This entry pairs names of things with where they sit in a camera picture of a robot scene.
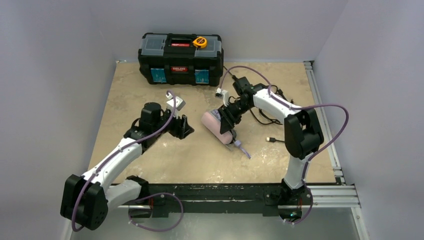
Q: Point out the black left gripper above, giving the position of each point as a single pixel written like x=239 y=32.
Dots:
x=178 y=126

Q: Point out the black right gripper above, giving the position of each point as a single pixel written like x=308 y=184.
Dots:
x=228 y=116

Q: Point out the purple umbrella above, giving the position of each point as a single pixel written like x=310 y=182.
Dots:
x=240 y=147

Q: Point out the pink umbrella case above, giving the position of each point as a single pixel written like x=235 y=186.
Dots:
x=212 y=121

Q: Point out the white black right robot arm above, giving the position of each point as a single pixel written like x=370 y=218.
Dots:
x=303 y=135

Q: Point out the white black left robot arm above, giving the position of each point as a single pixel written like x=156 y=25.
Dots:
x=88 y=198

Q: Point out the yellow black screwdriver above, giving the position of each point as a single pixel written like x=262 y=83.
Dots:
x=229 y=72

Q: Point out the black plastic toolbox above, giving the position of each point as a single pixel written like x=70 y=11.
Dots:
x=169 y=58

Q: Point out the yellow tape measure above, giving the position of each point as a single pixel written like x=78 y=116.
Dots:
x=200 y=42

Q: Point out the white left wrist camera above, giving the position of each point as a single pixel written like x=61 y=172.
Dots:
x=174 y=102

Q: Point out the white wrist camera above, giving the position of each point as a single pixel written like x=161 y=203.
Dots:
x=174 y=102
x=223 y=95

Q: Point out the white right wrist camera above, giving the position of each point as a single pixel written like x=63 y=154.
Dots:
x=223 y=95

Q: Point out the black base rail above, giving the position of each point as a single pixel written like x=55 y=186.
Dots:
x=222 y=198

